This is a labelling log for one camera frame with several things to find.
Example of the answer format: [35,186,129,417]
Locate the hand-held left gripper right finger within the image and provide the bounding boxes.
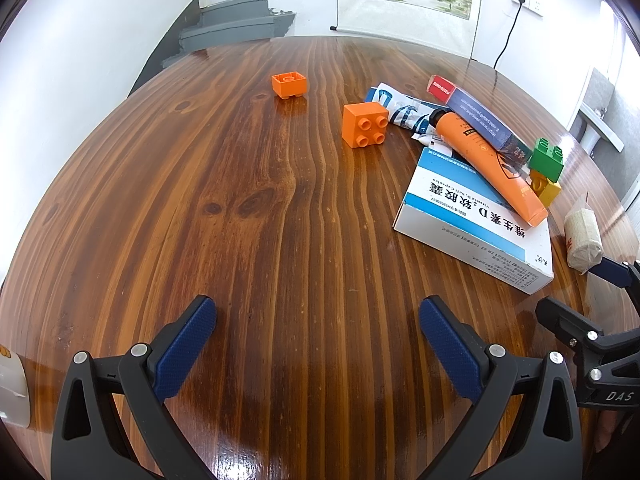
[419,296,583,480]

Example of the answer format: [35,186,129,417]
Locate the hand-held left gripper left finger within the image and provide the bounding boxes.
[50,295,217,480]

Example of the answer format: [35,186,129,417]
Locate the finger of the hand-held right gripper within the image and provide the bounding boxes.
[589,256,640,311]
[535,296,608,356]

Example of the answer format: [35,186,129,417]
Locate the blue white medicine box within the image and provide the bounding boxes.
[392,146,556,295]

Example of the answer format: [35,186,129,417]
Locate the orange tube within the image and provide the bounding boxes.
[429,108,550,228]

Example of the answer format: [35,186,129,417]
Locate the wooden desktop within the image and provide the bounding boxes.
[0,35,640,480]

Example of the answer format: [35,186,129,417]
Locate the white gauze roll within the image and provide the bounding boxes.
[563,195,605,276]

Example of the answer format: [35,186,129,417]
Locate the yellow toy block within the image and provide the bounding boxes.
[527,169,563,209]

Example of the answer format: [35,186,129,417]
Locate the green toy block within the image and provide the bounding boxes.
[529,137,566,182]

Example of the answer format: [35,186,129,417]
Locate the white plastic object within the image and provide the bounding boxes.
[0,344,32,430]

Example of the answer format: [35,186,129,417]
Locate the narrow carton with red end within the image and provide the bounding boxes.
[426,74,533,166]

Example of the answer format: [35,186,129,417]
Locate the crumpled blue white tube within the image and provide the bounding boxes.
[363,82,448,147]

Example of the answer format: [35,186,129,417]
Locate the small orange toy block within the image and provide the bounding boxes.
[271,71,309,100]

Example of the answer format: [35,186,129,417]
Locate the grey stairs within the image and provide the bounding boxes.
[161,0,297,68]

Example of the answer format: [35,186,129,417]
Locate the white pedestal sink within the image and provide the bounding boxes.
[567,102,626,153]

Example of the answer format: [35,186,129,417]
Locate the black power cable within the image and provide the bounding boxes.
[492,0,526,70]

